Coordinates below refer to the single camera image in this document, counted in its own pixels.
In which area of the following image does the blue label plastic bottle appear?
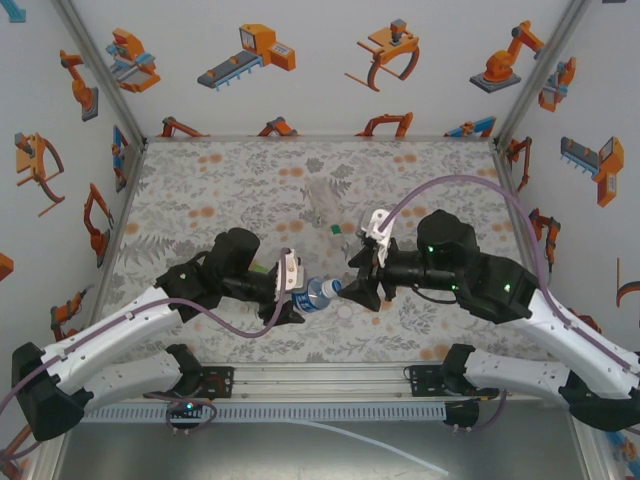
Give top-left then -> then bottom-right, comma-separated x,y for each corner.
292,277 -> 344,314

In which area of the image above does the clear plastic cup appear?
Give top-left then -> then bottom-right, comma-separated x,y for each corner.
304,178 -> 359,259

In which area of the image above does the floral table cover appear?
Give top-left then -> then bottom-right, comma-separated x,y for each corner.
97,139 -> 556,364

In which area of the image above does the black control box green light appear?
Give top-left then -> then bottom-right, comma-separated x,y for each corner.
166,397 -> 214,434

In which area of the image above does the aluminium frame bar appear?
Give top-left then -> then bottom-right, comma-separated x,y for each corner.
79,139 -> 150,354
492,139 -> 546,301
144,133 -> 501,144

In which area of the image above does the aluminium mounting rail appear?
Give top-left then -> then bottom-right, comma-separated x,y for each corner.
99,362 -> 571,404

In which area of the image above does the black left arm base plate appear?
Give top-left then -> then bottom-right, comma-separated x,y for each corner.
197,366 -> 236,400

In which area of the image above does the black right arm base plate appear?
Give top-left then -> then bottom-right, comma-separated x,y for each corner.
405,364 -> 449,399

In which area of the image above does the white slotted cable duct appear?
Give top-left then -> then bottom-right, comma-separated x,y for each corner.
82,403 -> 448,424

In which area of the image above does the aluminium frame post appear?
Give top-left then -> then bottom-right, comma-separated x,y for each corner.
492,0 -> 594,151
52,0 -> 149,146

